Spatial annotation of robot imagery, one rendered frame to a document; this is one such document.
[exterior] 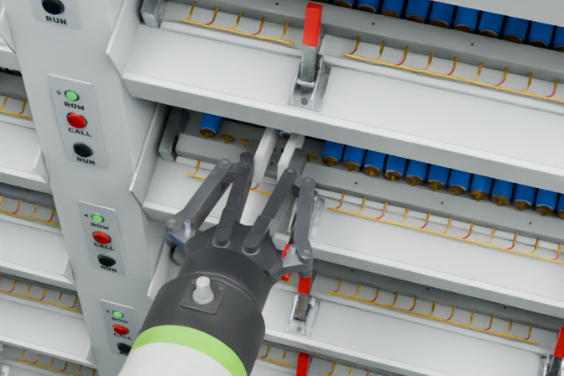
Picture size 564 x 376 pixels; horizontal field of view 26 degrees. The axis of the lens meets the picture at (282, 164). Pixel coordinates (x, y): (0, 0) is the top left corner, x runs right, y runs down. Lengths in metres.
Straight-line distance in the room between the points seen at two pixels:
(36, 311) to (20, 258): 0.18
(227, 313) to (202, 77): 0.21
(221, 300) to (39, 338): 0.65
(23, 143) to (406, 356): 0.45
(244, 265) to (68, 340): 0.61
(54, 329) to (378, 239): 0.54
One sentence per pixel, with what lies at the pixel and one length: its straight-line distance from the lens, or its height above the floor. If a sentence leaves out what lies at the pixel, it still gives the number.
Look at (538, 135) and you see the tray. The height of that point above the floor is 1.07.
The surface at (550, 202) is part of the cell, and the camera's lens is 1.15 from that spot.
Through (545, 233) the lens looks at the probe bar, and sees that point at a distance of 1.14.
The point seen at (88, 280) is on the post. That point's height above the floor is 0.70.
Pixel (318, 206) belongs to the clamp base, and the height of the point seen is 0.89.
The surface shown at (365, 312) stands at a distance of 1.32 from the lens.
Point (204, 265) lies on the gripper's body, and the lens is 0.97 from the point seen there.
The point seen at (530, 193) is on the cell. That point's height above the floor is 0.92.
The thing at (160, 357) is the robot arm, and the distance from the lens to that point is 0.90.
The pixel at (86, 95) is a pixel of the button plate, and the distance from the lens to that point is 1.08.
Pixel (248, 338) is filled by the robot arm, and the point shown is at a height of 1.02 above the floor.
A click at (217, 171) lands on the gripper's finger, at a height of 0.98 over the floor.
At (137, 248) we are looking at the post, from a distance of 1.26.
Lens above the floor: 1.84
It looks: 53 degrees down
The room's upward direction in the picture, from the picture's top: straight up
